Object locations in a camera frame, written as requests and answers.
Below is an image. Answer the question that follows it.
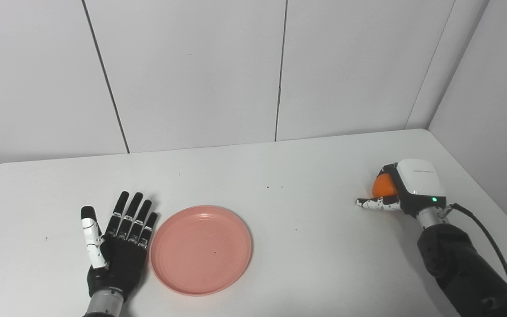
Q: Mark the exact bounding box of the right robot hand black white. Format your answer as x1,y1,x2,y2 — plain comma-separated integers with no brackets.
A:
356,159,447,219

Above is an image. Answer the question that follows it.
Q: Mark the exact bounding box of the pink round plate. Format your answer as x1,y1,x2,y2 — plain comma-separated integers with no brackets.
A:
150,205,253,296

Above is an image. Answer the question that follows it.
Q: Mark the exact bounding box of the orange fruit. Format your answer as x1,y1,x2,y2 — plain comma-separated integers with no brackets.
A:
372,173,399,198

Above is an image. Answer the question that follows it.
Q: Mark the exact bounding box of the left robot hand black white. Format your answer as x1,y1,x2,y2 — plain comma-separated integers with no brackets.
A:
81,191,158,303

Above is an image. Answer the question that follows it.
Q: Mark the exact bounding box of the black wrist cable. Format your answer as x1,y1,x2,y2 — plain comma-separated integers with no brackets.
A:
445,203,507,298

